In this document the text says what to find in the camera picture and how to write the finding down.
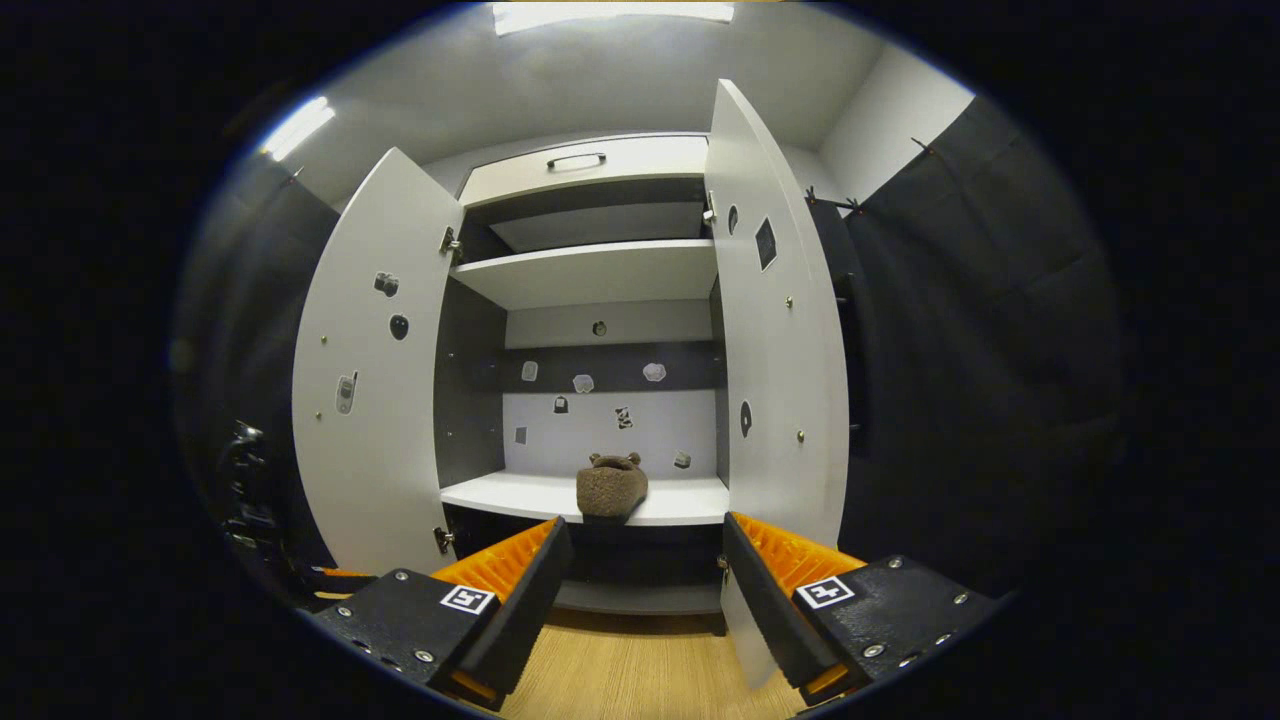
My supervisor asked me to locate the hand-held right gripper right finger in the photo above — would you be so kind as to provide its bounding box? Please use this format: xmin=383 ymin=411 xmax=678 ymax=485
xmin=722 ymin=511 xmax=1001 ymax=713

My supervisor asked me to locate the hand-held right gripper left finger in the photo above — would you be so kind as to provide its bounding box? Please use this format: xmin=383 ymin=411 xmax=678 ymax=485
xmin=310 ymin=516 xmax=574 ymax=713

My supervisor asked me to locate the white cabinet door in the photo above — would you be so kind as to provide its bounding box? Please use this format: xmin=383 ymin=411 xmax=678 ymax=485
xmin=703 ymin=79 xmax=851 ymax=691
xmin=291 ymin=147 xmax=466 ymax=579

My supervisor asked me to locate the white shoe cabinet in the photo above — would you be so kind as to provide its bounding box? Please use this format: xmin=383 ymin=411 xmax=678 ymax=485
xmin=433 ymin=133 xmax=731 ymax=616

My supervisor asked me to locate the brown fuzzy shoe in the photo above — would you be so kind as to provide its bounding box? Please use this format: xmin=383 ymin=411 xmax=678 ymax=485
xmin=575 ymin=452 xmax=650 ymax=526

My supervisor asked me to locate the black backdrop cloth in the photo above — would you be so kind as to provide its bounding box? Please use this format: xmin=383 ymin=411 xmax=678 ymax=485
xmin=805 ymin=95 xmax=1136 ymax=601
xmin=175 ymin=155 xmax=341 ymax=571

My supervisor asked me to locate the ceiling light panel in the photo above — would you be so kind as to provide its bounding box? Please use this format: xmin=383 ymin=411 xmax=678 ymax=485
xmin=260 ymin=96 xmax=337 ymax=163
xmin=490 ymin=0 xmax=736 ymax=37

